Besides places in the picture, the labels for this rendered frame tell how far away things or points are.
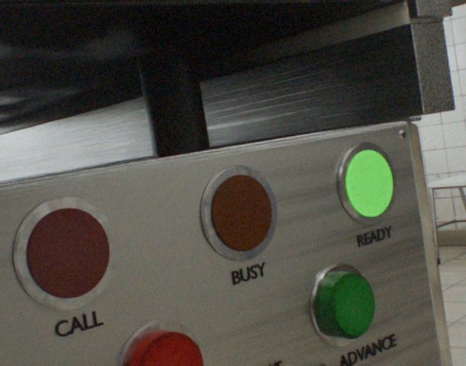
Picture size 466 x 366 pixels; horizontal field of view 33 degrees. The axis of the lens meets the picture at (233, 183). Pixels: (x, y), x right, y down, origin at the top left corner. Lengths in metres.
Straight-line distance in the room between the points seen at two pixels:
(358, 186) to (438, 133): 4.57
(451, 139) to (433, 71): 4.47
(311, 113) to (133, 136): 0.21
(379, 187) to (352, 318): 0.07
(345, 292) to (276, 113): 0.17
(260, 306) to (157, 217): 0.06
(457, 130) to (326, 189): 4.52
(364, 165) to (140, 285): 0.13
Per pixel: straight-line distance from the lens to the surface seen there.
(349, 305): 0.36
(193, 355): 0.31
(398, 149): 0.40
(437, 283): 0.48
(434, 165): 4.97
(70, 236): 0.28
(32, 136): 0.81
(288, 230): 0.35
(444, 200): 4.98
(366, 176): 0.38
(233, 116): 0.53
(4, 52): 0.39
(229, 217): 0.32
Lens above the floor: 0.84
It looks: 3 degrees down
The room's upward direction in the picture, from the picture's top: 9 degrees counter-clockwise
